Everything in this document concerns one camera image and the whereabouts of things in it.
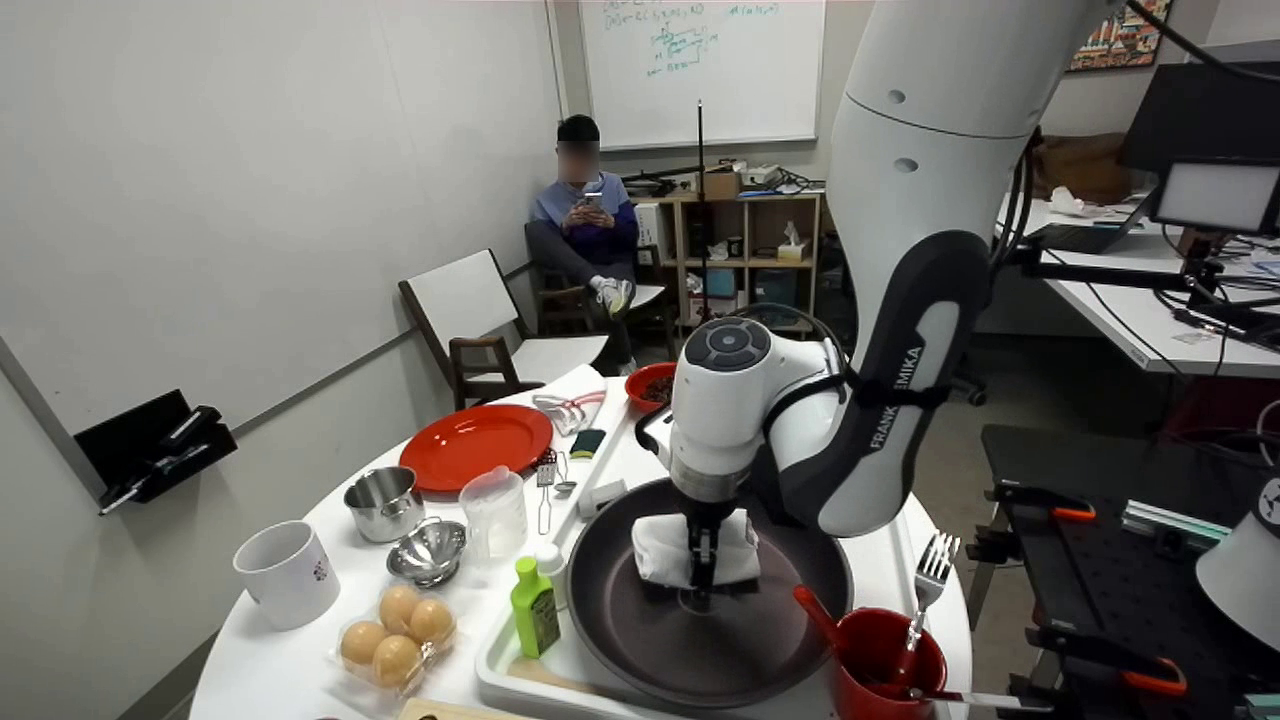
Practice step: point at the white folding chair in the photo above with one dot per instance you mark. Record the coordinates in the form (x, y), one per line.
(465, 303)

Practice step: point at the white cloth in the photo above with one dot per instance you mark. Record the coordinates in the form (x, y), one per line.
(656, 550)

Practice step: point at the black robot bench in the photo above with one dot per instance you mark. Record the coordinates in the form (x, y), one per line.
(1132, 587)

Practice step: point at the seated person blue top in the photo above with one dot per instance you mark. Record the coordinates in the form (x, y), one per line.
(585, 223)

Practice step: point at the white tray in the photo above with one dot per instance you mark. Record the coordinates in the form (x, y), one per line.
(622, 467)

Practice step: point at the black laptop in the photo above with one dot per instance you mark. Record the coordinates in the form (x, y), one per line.
(1086, 237)

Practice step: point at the colourful framed poster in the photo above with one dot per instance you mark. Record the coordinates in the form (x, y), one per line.
(1126, 39)

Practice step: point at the black computer monitor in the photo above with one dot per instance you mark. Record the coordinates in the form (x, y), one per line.
(1205, 122)

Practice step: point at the large wall whiteboard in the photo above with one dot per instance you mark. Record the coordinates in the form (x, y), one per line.
(723, 66)

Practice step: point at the black frying pan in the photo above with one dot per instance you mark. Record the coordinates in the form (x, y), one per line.
(642, 640)

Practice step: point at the clear glass cup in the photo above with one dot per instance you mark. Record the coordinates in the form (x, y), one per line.
(494, 523)

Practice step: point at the brown egg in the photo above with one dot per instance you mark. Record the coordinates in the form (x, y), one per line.
(360, 640)
(397, 611)
(432, 620)
(397, 662)

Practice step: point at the white red-striped towel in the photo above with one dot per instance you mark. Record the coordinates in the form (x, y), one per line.
(570, 390)

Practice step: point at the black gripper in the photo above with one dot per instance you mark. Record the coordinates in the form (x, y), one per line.
(711, 515)

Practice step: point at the black orange clamp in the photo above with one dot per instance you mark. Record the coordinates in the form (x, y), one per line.
(1106, 662)
(1055, 504)

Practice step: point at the red plate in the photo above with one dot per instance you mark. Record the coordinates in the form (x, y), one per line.
(472, 451)

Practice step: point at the metal fork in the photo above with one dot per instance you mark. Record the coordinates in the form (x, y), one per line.
(934, 566)

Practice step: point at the wooden shelf unit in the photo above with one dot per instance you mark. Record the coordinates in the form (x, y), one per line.
(787, 262)

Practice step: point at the red bowl of beans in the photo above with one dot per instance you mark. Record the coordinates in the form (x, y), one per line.
(645, 390)

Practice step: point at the steel cup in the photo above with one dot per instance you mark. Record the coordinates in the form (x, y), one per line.
(382, 504)

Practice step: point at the brown bag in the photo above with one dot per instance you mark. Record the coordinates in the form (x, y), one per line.
(1086, 164)

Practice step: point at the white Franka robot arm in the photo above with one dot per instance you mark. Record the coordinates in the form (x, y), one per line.
(934, 134)

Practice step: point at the white desk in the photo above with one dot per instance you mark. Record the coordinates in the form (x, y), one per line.
(1144, 324)

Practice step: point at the green bottle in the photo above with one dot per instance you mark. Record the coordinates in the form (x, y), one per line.
(539, 612)

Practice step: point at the small steel bowl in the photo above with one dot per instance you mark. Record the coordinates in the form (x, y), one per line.
(424, 555)

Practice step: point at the light teal bar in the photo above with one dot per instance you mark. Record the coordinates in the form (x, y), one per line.
(1175, 523)

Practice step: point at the white mug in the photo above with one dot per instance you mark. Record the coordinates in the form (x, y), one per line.
(283, 572)

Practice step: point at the thin black tripod pole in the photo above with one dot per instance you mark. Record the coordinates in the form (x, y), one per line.
(703, 201)

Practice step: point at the red cup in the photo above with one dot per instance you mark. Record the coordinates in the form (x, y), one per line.
(883, 665)

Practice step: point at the small dark rectangular block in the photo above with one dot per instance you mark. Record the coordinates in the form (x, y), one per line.
(589, 440)

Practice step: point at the black box on wall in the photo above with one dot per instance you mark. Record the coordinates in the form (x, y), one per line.
(146, 444)

